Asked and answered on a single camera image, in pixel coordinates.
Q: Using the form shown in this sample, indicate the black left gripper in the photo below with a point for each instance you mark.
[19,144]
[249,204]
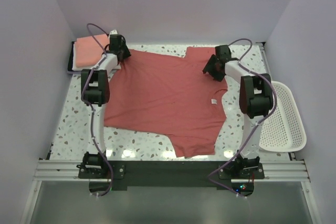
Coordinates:
[127,53]

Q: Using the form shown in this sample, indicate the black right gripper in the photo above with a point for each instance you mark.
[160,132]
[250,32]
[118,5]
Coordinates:
[209,68]

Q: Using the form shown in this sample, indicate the red t-shirt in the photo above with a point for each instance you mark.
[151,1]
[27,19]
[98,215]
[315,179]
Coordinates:
[169,95]

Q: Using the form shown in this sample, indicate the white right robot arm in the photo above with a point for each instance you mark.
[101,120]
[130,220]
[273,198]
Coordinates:
[256,96]

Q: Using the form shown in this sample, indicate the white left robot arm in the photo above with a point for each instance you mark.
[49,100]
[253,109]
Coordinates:
[95,93]

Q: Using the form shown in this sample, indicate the folded salmon pink t-shirt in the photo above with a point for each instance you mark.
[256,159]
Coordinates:
[102,39]

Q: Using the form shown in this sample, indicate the folded black t-shirt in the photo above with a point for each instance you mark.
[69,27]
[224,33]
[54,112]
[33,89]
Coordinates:
[70,60]

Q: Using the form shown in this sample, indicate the white perforated plastic basket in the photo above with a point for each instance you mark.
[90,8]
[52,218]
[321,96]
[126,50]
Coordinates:
[283,131]

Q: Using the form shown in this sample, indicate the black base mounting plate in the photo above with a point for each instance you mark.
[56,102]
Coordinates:
[162,174]

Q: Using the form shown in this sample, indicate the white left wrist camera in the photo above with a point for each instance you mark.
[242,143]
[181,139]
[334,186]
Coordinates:
[113,32]

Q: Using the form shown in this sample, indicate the aluminium right side rail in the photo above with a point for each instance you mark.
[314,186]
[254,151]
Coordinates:
[261,46]

